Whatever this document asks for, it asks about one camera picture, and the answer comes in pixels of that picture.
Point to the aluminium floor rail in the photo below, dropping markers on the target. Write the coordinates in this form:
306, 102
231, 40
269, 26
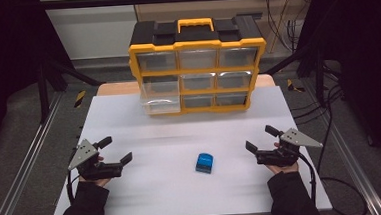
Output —
22, 168
348, 151

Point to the yellow black organizer cabinet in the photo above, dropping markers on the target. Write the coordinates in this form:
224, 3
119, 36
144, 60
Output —
194, 32

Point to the wooden table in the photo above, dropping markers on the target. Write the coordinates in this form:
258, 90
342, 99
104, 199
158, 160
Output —
117, 88

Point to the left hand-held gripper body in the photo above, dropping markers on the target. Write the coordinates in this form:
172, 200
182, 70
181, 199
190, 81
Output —
85, 154

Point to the person's right hand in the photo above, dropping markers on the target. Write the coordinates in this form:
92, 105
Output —
284, 169

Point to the small blue plastic box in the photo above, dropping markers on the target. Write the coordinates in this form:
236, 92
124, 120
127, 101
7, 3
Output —
204, 162

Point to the black curtain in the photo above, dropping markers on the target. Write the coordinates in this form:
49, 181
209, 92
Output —
362, 60
5, 58

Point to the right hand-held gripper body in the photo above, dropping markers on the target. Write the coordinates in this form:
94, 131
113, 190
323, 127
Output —
297, 138

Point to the person's left hand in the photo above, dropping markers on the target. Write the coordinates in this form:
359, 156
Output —
101, 182

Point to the white foam mat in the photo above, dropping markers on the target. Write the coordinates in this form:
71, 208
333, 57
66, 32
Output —
180, 141

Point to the clear plastic drawer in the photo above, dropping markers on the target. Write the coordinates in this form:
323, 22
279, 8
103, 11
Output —
161, 105

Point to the black metal stand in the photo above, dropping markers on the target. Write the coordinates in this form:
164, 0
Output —
319, 76
43, 89

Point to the yellow black hazard tape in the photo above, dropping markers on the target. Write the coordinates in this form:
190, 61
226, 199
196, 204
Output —
80, 99
292, 86

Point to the set of clear organizer drawers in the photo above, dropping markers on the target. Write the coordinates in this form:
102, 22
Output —
198, 58

